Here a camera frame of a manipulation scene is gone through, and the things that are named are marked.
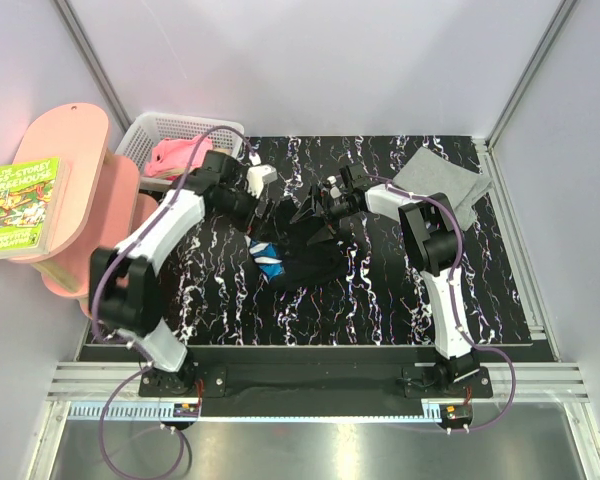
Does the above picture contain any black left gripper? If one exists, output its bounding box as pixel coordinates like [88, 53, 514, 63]
[214, 181, 280, 245]

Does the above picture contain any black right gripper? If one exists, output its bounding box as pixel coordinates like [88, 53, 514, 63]
[291, 185, 360, 248]

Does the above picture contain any black t shirt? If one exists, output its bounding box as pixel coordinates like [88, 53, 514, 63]
[245, 193, 366, 291]

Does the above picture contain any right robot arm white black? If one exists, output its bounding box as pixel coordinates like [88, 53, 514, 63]
[290, 164, 480, 397]

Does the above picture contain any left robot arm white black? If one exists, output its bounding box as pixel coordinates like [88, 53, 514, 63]
[88, 150, 277, 396]

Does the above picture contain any pink garment in basket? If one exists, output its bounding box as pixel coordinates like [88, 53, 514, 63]
[143, 135, 213, 180]

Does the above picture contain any folded grey t shirt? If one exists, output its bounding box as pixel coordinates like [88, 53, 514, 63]
[393, 147, 492, 231]

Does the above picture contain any pink tiered shelf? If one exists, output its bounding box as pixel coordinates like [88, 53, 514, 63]
[10, 103, 157, 315]

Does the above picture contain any green treehouse book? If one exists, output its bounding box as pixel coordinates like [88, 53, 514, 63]
[0, 157, 70, 260]

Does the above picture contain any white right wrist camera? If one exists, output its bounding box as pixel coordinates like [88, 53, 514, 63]
[327, 176, 341, 199]

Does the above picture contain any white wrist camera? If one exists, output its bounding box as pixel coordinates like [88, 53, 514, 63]
[327, 176, 341, 199]
[246, 153, 277, 199]

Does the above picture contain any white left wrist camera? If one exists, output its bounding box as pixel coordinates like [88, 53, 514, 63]
[246, 153, 277, 199]

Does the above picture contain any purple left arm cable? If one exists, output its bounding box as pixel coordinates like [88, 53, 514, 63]
[89, 124, 261, 477]

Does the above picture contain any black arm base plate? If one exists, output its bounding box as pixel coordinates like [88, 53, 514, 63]
[139, 346, 493, 421]

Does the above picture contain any aluminium frame rail front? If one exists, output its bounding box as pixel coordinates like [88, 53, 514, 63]
[48, 362, 589, 424]

